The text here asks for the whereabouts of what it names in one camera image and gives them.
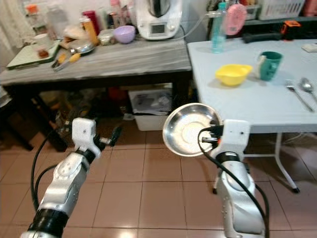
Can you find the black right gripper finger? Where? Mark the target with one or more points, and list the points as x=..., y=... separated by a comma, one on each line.
x=205, y=137

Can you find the orange sauce bottle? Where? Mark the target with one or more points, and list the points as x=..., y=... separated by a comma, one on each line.
x=90, y=30

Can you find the white cup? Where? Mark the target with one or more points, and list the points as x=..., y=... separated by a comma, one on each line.
x=260, y=67

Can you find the steel fork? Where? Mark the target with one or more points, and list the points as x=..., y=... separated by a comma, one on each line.
x=297, y=94

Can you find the purple bowl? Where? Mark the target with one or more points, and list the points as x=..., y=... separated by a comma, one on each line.
x=124, y=33

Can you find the yellow plastic bowl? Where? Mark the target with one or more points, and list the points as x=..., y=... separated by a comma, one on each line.
x=234, y=74

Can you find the red canister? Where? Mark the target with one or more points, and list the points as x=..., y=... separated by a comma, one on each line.
x=91, y=15

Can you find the pink handheld fan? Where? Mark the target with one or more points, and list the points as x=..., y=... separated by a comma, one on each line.
x=234, y=19

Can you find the white storage bin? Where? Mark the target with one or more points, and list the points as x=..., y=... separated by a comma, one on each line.
x=151, y=109

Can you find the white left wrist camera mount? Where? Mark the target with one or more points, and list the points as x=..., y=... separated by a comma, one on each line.
x=83, y=133

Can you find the orange black tool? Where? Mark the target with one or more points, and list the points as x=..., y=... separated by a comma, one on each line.
x=292, y=29

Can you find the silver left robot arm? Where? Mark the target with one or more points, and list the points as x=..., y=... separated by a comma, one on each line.
x=64, y=188

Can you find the steel lid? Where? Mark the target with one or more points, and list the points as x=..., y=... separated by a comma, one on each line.
x=81, y=47

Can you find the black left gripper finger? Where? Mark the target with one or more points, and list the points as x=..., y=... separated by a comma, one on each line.
x=116, y=133

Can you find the steel spoon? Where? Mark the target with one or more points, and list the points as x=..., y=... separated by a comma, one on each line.
x=308, y=85

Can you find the white folding table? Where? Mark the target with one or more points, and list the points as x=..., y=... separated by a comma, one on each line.
x=252, y=99

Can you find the green mug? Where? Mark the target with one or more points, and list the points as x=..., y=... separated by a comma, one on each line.
x=271, y=66

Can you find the white plastic basket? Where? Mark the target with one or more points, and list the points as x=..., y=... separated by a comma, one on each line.
x=282, y=7

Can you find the blue water bottle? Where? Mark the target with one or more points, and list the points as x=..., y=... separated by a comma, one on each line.
x=217, y=32

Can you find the round steel plate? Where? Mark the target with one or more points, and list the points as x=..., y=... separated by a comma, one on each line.
x=188, y=130

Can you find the green tray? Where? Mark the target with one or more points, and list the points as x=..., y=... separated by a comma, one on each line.
x=32, y=55

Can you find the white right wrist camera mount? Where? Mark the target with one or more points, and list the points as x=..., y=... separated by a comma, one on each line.
x=235, y=136

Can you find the white kitchen appliance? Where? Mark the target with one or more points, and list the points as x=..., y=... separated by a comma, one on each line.
x=157, y=20

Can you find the grey wood top table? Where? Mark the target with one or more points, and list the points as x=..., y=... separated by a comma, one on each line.
x=114, y=62

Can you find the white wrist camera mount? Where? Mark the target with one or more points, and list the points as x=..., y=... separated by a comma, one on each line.
x=235, y=136
x=83, y=133

